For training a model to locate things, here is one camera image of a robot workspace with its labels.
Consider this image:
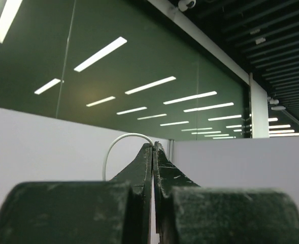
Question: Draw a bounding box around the white thin cable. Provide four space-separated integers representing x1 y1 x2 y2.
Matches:
102 133 154 181

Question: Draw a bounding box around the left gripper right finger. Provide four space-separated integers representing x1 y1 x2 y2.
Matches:
153 142 299 243

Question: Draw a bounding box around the ceiling security camera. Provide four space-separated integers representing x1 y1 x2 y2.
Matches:
178 0 196 12

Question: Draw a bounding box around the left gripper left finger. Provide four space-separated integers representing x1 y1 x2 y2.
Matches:
0 143 153 243

